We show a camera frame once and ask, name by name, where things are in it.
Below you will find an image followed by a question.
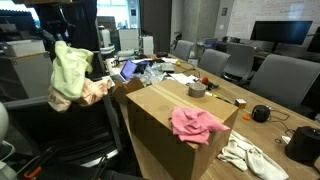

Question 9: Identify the peach cloth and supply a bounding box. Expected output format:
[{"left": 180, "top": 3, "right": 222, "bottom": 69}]
[{"left": 48, "top": 79, "right": 112, "bottom": 113}]

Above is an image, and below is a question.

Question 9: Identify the light green cloth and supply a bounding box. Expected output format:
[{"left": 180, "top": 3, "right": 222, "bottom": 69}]
[{"left": 51, "top": 41, "right": 94, "bottom": 100}]

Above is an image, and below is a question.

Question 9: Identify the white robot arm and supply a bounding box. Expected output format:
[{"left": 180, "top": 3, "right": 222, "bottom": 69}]
[{"left": 0, "top": 102, "right": 9, "bottom": 143}]

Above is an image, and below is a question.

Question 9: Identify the small open cardboard box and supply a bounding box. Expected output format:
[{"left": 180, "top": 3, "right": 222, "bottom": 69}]
[{"left": 113, "top": 77, "right": 144, "bottom": 104}]

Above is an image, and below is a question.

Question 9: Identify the large cardboard box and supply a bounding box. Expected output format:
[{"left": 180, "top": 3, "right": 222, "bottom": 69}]
[{"left": 127, "top": 80, "right": 238, "bottom": 180}]

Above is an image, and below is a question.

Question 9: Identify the grey chair middle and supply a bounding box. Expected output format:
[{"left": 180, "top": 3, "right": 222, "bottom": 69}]
[{"left": 223, "top": 43, "right": 254, "bottom": 81}]

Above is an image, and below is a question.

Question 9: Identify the grey office chair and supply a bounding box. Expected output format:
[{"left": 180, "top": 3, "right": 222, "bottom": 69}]
[{"left": 4, "top": 96, "right": 141, "bottom": 178}]

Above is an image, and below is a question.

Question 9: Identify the crumpled clear plastic bag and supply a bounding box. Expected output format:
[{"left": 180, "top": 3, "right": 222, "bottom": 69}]
[{"left": 139, "top": 64, "right": 166, "bottom": 86}]

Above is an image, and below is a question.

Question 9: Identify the silver laptop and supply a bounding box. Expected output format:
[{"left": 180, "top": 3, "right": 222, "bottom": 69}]
[{"left": 111, "top": 60, "right": 137, "bottom": 82}]

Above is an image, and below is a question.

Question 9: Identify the pink cloth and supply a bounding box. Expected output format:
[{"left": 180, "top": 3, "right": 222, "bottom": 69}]
[{"left": 169, "top": 107, "right": 229, "bottom": 145}]

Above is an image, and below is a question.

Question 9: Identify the rubiks cube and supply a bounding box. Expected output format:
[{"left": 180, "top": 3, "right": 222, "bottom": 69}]
[{"left": 235, "top": 99, "right": 246, "bottom": 109}]

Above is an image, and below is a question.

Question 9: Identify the white cloth on table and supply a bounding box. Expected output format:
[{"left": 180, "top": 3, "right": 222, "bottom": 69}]
[{"left": 217, "top": 130, "right": 289, "bottom": 180}]

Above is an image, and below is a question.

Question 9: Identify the black round speaker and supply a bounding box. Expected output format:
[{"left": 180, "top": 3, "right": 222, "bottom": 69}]
[{"left": 251, "top": 105, "right": 270, "bottom": 123}]

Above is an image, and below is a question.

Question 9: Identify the black monitor left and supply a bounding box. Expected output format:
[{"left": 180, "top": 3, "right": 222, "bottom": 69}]
[{"left": 250, "top": 21, "right": 312, "bottom": 45}]

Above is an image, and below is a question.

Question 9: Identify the grey duct tape roll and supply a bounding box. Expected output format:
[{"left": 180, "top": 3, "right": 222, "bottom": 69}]
[{"left": 188, "top": 83, "right": 206, "bottom": 98}]

